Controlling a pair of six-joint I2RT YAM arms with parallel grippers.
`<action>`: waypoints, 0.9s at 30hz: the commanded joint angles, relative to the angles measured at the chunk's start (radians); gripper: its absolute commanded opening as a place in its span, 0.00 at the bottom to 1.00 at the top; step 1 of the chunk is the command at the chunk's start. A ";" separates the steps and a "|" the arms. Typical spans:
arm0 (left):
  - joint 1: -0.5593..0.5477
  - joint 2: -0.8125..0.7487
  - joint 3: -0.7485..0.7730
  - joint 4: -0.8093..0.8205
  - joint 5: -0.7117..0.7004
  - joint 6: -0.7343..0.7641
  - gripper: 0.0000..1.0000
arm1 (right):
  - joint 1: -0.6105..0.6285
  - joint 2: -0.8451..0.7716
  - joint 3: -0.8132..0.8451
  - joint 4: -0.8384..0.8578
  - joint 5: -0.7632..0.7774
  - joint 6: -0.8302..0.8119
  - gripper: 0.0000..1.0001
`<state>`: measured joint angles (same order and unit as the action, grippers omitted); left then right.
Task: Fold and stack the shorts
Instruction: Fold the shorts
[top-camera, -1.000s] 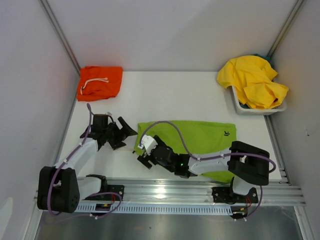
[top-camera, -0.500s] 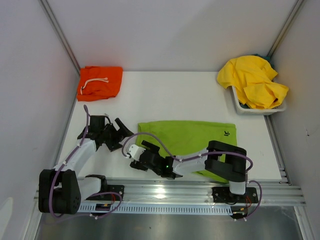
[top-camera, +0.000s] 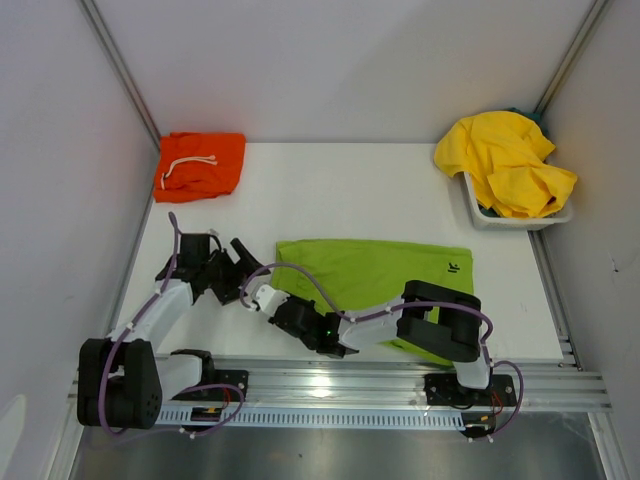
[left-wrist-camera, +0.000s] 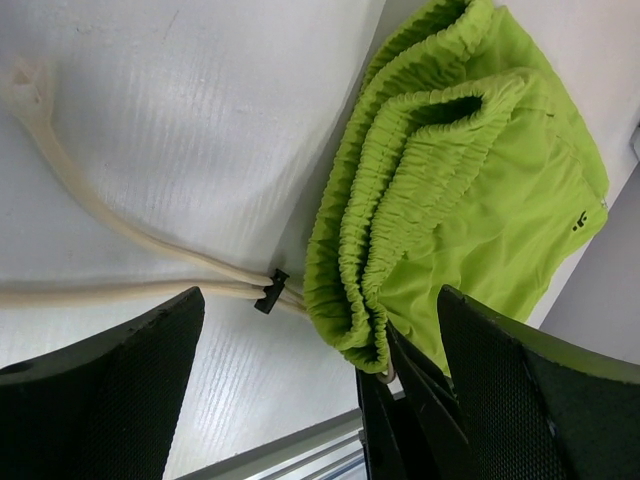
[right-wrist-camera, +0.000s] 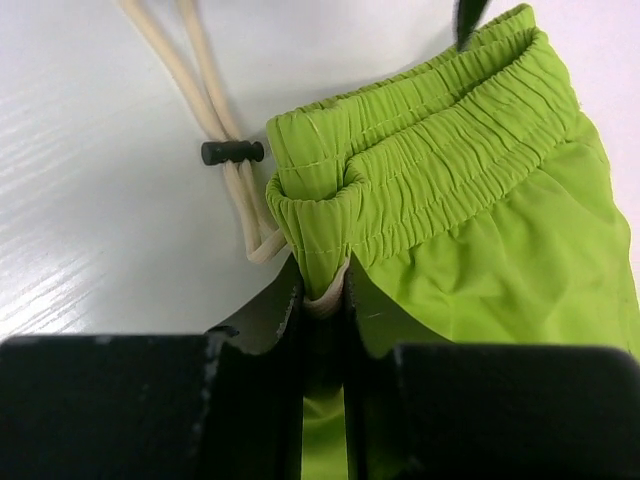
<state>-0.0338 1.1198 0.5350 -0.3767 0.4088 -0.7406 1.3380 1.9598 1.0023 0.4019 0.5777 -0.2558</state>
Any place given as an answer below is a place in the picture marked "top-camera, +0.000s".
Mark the teal cloth in basket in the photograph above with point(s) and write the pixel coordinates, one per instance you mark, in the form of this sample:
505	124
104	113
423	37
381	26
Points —
537	117

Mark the aluminium corner post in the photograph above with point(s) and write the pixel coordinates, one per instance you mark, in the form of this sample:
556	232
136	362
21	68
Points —
108	44
588	27

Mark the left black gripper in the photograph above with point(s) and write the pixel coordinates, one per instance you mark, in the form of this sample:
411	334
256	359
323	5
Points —
232	291

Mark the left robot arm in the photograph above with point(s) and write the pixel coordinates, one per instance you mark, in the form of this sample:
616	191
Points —
121	383

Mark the aluminium front rail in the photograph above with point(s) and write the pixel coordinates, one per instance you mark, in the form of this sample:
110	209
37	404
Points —
344	384

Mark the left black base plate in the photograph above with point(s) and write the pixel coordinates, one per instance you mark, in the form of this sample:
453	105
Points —
238	378

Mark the white plastic basket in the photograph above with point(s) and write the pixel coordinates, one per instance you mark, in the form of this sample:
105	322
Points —
485	222

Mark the yellow shorts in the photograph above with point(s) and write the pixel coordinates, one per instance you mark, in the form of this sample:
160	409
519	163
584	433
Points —
505	154

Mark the white slotted cable duct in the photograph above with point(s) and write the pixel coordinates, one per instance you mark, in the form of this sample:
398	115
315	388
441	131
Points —
248	416

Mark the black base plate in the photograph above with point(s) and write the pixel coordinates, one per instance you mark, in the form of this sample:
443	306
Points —
238	378
443	389

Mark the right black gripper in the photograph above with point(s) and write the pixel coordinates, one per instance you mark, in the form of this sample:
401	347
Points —
309	303

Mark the orange shorts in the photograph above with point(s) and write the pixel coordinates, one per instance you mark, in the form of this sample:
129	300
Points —
197	166

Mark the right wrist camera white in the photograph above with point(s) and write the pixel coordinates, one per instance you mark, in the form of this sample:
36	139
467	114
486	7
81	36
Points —
266	299

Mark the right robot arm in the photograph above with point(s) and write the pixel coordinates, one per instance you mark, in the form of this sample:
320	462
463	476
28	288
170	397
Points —
424	318

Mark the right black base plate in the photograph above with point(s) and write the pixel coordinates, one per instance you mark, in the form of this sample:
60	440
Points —
443	389

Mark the green shorts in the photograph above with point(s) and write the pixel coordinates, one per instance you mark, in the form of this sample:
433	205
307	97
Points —
357	273

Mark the left aluminium corner post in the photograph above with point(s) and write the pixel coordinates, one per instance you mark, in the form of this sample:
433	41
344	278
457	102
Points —
108	44

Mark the right aluminium corner post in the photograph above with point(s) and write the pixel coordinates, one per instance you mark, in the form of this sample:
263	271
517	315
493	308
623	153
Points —
588	27

